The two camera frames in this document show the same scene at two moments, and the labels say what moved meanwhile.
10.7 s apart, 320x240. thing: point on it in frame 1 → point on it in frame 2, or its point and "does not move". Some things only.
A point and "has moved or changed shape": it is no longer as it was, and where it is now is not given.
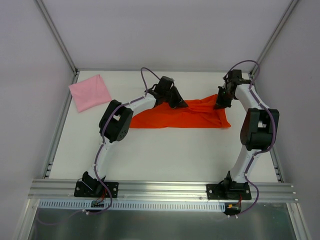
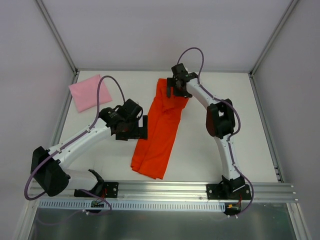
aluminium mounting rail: [64, 191] does not move
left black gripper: [172, 94] → [135, 132]
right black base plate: [231, 191] does not move
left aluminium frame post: [53, 26] does not move
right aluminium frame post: [275, 35] does not move
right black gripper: [224, 97] → [178, 87]
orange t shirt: [201, 114] has moved or changed shape
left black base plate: [95, 189] does not move
